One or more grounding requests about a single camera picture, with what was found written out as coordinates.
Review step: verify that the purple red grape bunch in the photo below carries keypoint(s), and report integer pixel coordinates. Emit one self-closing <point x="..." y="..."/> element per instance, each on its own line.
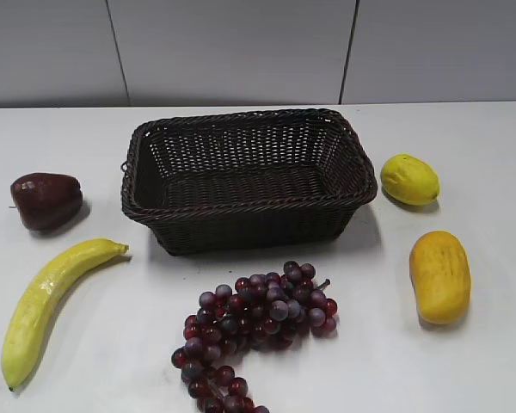
<point x="262" y="312"/>

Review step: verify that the yellow banana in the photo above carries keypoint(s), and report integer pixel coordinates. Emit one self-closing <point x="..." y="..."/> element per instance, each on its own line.
<point x="27" y="327"/>

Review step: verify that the yellow lemon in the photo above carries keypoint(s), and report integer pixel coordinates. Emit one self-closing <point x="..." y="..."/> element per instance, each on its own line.
<point x="410" y="180"/>

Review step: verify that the dark brown wicker basket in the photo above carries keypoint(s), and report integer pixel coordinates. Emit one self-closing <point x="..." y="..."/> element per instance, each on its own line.
<point x="246" y="180"/>

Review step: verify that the orange yellow mango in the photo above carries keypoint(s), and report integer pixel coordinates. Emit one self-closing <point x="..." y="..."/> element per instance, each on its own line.
<point x="440" y="275"/>

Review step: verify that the dark red wax apple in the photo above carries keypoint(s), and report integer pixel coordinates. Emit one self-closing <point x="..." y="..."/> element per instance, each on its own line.
<point x="45" y="201"/>

